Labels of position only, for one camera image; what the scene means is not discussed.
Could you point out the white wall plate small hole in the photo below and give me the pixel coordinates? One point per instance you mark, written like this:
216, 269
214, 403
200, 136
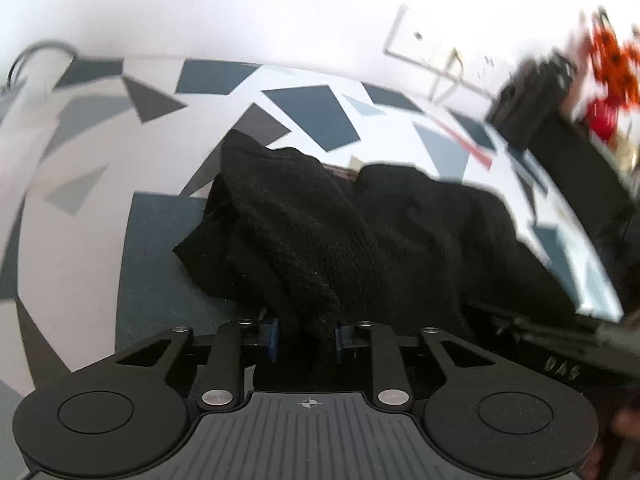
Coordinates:
415, 45

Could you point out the red container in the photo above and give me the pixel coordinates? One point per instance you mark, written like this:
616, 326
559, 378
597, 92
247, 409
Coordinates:
607, 110

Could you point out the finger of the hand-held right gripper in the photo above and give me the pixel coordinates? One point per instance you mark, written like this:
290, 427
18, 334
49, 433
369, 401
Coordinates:
540, 327

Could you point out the white wall plate network port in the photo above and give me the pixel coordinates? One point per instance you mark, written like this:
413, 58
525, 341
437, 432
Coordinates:
467, 67

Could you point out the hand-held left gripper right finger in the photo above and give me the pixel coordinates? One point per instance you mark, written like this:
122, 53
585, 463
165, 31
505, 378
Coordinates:
339, 342

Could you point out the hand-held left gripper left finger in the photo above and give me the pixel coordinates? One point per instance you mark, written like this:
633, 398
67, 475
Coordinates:
272, 340

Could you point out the white wall power socket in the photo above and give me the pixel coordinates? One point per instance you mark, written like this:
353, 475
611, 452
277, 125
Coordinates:
492, 72

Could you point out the black knit sweater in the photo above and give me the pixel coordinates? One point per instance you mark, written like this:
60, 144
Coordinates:
350, 240

